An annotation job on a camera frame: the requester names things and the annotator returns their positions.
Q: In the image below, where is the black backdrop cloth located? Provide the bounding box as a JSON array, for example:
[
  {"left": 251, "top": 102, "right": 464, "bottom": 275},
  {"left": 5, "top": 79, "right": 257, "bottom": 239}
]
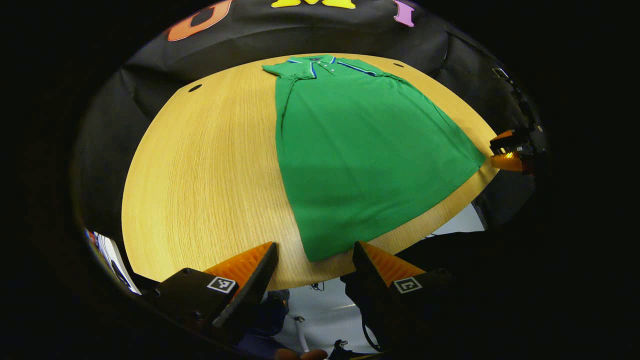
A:
[{"left": 70, "top": 0, "right": 551, "bottom": 241}]

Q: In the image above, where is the dark blue cloth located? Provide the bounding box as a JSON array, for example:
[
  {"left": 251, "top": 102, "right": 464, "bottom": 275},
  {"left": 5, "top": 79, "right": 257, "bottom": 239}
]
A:
[{"left": 237, "top": 289, "right": 291, "bottom": 360}]

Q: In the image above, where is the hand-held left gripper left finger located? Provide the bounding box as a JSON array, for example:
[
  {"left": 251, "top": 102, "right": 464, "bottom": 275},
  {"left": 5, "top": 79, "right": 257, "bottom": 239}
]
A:
[{"left": 141, "top": 241, "right": 279, "bottom": 346}]

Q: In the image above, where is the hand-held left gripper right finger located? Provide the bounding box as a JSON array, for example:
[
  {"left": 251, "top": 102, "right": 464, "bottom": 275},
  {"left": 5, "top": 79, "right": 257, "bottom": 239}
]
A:
[{"left": 345, "top": 241, "right": 453, "bottom": 351}]

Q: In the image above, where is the white blue-edged sheet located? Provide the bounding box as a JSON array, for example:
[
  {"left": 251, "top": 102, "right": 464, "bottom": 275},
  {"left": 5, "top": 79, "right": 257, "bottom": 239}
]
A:
[{"left": 85, "top": 229, "right": 142, "bottom": 296}]

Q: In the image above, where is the green T-shirt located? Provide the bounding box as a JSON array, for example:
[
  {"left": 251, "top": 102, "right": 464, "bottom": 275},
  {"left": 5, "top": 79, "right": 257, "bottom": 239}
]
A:
[{"left": 262, "top": 54, "right": 487, "bottom": 263}]

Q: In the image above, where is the white tube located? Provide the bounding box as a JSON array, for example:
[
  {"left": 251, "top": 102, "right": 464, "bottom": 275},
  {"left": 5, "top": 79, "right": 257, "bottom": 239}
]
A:
[{"left": 294, "top": 316, "right": 311, "bottom": 354}]

